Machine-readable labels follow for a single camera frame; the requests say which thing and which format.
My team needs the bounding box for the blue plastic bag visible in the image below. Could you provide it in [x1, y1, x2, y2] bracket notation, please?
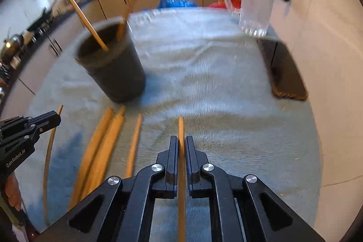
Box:
[157, 0, 197, 8]

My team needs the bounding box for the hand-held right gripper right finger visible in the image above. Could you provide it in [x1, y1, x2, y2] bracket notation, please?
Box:
[185, 136, 326, 242]

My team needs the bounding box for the clear glass mug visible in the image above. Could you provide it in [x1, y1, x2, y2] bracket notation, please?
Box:
[224, 0, 277, 38]

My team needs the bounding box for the blue-grey towel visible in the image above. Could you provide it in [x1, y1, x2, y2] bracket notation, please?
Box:
[23, 8, 324, 242]

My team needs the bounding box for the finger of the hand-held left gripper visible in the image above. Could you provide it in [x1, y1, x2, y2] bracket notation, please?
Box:
[28, 111, 62, 132]

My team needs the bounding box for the gas stove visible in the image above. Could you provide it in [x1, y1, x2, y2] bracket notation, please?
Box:
[0, 32, 32, 95]

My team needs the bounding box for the person's left hand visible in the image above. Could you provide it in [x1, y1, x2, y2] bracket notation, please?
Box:
[4, 174, 22, 211]

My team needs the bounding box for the red plastic basin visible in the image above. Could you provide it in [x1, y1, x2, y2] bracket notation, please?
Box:
[208, 1, 230, 10]

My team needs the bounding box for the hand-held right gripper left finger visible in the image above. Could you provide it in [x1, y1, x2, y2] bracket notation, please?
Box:
[34, 136, 179, 242]

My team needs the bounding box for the dark grey utensil cup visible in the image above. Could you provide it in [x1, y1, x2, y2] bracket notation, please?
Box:
[74, 18, 146, 103]

